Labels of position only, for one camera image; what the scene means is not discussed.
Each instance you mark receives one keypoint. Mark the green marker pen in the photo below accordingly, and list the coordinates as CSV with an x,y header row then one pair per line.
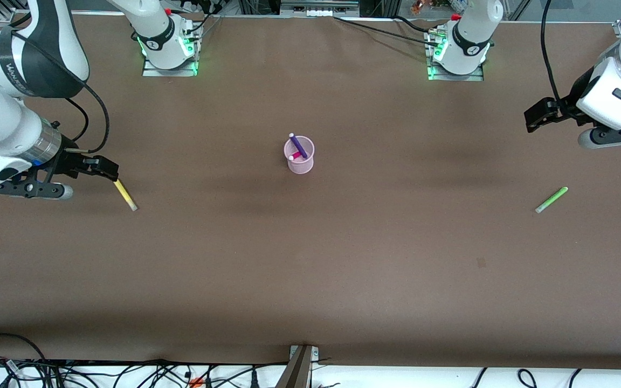
x,y
552,199

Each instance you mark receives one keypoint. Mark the pink marker pen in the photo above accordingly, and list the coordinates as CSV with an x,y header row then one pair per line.
x,y
294,157

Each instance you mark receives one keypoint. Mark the grey power strip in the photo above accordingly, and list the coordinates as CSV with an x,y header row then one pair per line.
x,y
318,9

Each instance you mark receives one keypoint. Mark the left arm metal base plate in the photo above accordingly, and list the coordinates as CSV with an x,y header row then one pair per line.
x,y
475,77

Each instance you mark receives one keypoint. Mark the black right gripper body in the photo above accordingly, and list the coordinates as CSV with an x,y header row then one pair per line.
x,y
73,162

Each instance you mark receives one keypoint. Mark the pink pen holder cup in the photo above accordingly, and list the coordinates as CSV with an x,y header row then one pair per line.
x,y
301,168

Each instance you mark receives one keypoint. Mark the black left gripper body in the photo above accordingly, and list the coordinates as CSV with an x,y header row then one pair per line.
x,y
569,105

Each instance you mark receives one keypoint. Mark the purple marker pen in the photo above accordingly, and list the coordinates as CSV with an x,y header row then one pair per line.
x,y
299,145

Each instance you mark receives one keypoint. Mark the aluminium table post with bracket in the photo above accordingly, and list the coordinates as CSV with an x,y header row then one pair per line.
x,y
299,372

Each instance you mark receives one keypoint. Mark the yellow marker pen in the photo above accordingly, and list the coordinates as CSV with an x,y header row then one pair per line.
x,y
126,196

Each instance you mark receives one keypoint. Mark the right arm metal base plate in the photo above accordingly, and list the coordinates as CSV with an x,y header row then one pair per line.
x,y
151,71

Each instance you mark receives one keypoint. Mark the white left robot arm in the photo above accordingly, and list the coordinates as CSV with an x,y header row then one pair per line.
x,y
601,105

